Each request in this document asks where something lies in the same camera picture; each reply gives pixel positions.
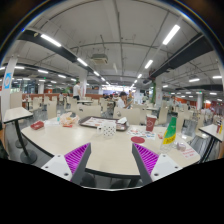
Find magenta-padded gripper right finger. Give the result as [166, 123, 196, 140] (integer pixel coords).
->
[131, 142, 183, 186]

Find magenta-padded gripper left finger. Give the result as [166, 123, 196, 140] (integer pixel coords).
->
[40, 142, 92, 186]

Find clear bottle with green label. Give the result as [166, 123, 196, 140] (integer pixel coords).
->
[159, 116, 178, 155]

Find flat round red coaster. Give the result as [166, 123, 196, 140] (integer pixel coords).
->
[130, 135, 146, 145]

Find red paper cup with lid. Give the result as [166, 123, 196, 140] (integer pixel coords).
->
[145, 114, 158, 133]

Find crumpled food wrapper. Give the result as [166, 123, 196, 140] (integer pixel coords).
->
[59, 111, 81, 128]

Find dark brown food tray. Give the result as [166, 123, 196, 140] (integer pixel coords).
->
[78, 115, 130, 132]

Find white polka-dot mug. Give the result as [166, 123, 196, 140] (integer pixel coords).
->
[96, 120, 117, 139]

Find white paper napkin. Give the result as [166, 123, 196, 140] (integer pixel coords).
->
[116, 116, 130, 126]

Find beige dining chairs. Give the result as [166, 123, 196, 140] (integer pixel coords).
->
[9, 91, 214, 134]

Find small red pack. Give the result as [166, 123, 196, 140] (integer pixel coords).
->
[29, 120, 46, 131]

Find person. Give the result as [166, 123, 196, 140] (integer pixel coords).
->
[116, 91, 134, 110]
[72, 80, 82, 101]

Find white table with black legs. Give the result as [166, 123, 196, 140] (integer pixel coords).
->
[198, 123, 224, 164]

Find ceiling air conditioner unit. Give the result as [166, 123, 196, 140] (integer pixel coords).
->
[90, 53, 109, 66]

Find ceiling strip lights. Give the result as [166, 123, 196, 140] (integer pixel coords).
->
[0, 23, 224, 101]

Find white table with black post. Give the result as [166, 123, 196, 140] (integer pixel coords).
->
[2, 106, 38, 165]

